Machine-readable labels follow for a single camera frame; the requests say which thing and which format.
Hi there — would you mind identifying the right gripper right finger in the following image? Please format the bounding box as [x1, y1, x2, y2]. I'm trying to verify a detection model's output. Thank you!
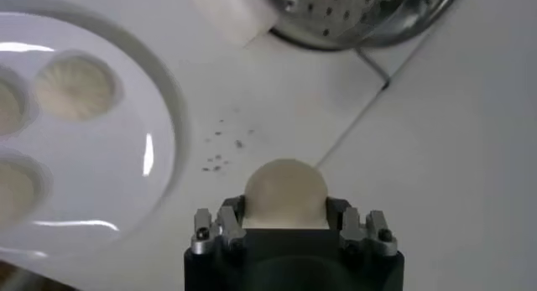
[326, 196, 399, 258]

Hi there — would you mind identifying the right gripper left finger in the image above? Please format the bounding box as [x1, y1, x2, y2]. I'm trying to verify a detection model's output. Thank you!
[190, 195, 248, 256]

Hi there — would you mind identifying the white steamed baozi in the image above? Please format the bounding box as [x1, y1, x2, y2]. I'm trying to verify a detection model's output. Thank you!
[242, 158, 330, 230]
[0, 72, 30, 137]
[0, 158, 45, 226]
[34, 53, 118, 122]

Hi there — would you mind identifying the stainless steel steamer basket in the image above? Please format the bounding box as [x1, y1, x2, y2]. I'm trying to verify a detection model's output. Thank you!
[184, 0, 469, 50]

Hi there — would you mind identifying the white round plate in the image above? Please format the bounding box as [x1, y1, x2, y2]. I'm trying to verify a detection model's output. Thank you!
[0, 0, 190, 277]

